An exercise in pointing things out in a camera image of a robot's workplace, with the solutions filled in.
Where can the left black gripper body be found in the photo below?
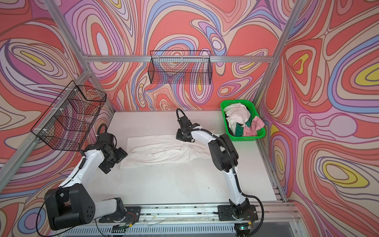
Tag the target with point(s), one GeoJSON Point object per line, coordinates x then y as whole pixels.
{"type": "Point", "coordinates": [117, 155]}

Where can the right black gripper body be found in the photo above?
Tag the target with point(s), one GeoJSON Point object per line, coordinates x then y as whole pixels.
{"type": "Point", "coordinates": [182, 136]}

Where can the white t shirt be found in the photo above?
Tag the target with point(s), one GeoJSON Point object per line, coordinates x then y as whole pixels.
{"type": "Point", "coordinates": [161, 150]}

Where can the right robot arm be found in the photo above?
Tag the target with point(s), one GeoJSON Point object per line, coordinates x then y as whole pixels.
{"type": "Point", "coordinates": [225, 158]}

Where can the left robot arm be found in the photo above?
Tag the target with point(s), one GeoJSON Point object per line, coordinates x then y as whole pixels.
{"type": "Point", "coordinates": [70, 204]}

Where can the green cloth in basket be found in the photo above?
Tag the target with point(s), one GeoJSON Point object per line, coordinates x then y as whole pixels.
{"type": "Point", "coordinates": [241, 129]}

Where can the white cloth in basket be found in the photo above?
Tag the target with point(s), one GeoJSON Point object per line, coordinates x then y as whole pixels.
{"type": "Point", "coordinates": [237, 114]}

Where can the pink cloth in basket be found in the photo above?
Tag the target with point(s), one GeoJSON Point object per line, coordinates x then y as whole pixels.
{"type": "Point", "coordinates": [252, 126]}

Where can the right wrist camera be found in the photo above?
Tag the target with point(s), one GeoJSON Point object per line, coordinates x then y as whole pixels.
{"type": "Point", "coordinates": [184, 122]}

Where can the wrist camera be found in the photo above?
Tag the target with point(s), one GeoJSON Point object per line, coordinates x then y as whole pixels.
{"type": "Point", "coordinates": [184, 122]}
{"type": "Point", "coordinates": [107, 138]}

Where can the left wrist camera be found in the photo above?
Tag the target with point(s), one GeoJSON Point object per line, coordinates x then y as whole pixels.
{"type": "Point", "coordinates": [107, 138]}

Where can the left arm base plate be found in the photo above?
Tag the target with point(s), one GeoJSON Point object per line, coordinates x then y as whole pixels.
{"type": "Point", "coordinates": [131, 214]}

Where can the black wire basket left wall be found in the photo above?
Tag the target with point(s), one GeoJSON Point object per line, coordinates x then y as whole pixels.
{"type": "Point", "coordinates": [69, 119]}

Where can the black wire basket wall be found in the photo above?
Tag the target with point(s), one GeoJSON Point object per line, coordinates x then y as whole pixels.
{"type": "Point", "coordinates": [69, 119]}
{"type": "Point", "coordinates": [180, 67]}

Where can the black wire basket back wall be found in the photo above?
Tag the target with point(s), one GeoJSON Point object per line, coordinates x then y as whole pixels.
{"type": "Point", "coordinates": [180, 67]}

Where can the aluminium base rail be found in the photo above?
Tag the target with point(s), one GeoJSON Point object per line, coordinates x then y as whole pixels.
{"type": "Point", "coordinates": [281, 220]}

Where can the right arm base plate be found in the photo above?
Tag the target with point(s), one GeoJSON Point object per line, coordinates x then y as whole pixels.
{"type": "Point", "coordinates": [226, 213]}

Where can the aluminium frame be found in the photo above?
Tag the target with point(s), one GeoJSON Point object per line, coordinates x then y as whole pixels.
{"type": "Point", "coordinates": [28, 144]}

